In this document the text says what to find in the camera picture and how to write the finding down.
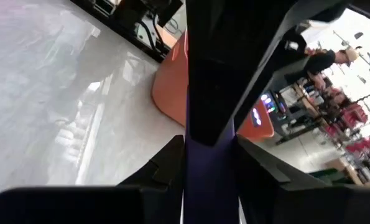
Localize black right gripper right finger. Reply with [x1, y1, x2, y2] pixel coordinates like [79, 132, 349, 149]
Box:
[234, 135, 370, 224]

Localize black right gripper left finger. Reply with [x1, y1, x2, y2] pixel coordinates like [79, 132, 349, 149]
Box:
[0, 134, 185, 224]

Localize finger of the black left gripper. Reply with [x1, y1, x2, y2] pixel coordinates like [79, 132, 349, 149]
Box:
[186, 58, 237, 147]
[233, 22, 300, 133]

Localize purple long block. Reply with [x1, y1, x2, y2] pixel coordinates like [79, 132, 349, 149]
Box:
[182, 90, 240, 224]

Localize orange plastic bin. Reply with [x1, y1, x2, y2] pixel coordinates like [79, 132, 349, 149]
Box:
[151, 29, 275, 142]

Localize person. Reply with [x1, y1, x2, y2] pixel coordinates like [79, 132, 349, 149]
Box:
[285, 48, 359, 85]

